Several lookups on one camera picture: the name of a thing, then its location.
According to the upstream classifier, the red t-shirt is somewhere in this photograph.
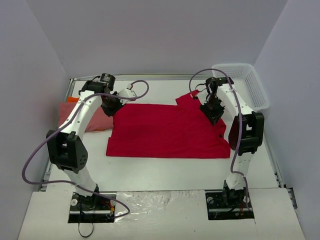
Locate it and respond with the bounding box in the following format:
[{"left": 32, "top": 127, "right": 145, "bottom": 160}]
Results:
[{"left": 106, "top": 93, "right": 231, "bottom": 159}]

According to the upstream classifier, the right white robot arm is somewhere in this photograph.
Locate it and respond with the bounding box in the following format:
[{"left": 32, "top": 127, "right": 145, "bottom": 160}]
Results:
[{"left": 196, "top": 77, "right": 265, "bottom": 207}]

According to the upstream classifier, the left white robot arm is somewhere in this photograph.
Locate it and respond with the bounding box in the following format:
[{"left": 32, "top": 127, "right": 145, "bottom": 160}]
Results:
[{"left": 47, "top": 73, "right": 116, "bottom": 210}]

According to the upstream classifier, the pink folded t-shirt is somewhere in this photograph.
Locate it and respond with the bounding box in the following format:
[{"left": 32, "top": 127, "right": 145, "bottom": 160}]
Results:
[{"left": 58, "top": 102, "right": 114, "bottom": 132}]

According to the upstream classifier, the orange folded t-shirt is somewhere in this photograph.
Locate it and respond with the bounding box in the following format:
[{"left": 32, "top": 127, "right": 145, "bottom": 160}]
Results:
[{"left": 66, "top": 96, "right": 79, "bottom": 103}]

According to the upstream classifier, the white plastic basket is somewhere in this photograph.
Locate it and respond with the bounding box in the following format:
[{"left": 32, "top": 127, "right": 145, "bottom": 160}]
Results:
[{"left": 212, "top": 63, "right": 270, "bottom": 112}]

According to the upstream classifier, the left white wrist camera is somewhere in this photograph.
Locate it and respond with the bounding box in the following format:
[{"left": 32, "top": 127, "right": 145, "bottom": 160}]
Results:
[{"left": 118, "top": 88, "right": 137, "bottom": 105}]

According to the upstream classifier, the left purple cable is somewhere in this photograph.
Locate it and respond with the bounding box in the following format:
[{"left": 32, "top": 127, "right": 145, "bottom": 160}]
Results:
[{"left": 21, "top": 79, "right": 150, "bottom": 217}]

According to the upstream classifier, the purple cable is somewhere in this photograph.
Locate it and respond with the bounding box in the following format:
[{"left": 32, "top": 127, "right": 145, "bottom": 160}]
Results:
[
  {"left": 21, "top": 79, "right": 150, "bottom": 217},
  {"left": 188, "top": 68, "right": 252, "bottom": 210}
]

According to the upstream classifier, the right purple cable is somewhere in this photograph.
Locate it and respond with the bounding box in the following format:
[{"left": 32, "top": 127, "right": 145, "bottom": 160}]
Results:
[{"left": 188, "top": 68, "right": 252, "bottom": 210}]

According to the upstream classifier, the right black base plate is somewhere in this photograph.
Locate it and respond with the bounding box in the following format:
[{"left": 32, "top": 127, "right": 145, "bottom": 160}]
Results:
[{"left": 205, "top": 190, "right": 255, "bottom": 221}]

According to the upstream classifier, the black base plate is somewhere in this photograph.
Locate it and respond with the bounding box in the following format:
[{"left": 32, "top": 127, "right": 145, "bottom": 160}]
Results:
[
  {"left": 205, "top": 190, "right": 255, "bottom": 221},
  {"left": 68, "top": 192, "right": 116, "bottom": 224}
]

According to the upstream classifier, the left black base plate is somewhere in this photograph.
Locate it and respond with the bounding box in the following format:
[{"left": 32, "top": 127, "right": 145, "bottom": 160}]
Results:
[{"left": 68, "top": 192, "right": 116, "bottom": 224}]

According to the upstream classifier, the black cable loop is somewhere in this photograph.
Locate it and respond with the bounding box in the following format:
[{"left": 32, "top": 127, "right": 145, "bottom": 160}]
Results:
[{"left": 77, "top": 221, "right": 96, "bottom": 238}]

